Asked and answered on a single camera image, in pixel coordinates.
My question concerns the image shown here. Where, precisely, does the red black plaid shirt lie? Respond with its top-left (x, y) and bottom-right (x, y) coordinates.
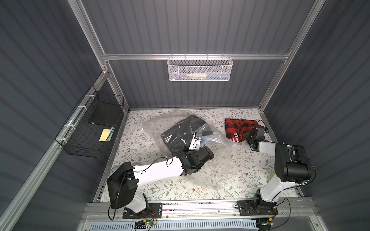
top-left (225, 118), bottom-right (258, 143)

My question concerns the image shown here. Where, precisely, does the black wire basket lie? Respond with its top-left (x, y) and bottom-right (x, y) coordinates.
top-left (55, 87), bottom-right (124, 158)

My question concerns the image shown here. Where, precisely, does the white bottle in basket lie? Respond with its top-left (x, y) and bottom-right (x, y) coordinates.
top-left (187, 73), bottom-right (207, 79)

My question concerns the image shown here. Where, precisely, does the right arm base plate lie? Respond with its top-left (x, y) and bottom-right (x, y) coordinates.
top-left (235, 200), bottom-right (278, 217)

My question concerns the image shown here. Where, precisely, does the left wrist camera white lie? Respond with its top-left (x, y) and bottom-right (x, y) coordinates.
top-left (189, 133), bottom-right (202, 151)

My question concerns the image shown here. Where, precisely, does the white wire mesh basket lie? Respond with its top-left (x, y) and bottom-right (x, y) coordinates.
top-left (167, 55), bottom-right (233, 82)

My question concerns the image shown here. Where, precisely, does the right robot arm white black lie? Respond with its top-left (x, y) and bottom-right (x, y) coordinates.
top-left (243, 125), bottom-right (316, 211)

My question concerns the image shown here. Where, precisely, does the black box in basket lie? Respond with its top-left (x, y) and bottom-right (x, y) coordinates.
top-left (88, 103), bottom-right (122, 127)

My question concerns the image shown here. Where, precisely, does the clear plastic vacuum bag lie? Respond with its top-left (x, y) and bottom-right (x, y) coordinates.
top-left (142, 112), bottom-right (233, 190)

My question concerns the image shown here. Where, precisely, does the yellow notepad in basket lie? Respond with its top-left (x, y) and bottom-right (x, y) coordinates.
top-left (99, 129), bottom-right (111, 142)

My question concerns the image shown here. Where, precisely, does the white vented panel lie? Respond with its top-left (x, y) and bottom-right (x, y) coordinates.
top-left (87, 218), bottom-right (259, 231)

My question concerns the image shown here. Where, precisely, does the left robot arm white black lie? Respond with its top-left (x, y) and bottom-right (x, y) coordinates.
top-left (107, 146), bottom-right (214, 214)

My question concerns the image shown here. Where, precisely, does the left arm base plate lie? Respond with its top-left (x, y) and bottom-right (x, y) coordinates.
top-left (122, 202), bottom-right (163, 219)

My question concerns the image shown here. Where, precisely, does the aluminium front rail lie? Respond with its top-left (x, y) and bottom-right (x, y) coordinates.
top-left (81, 197), bottom-right (319, 222)

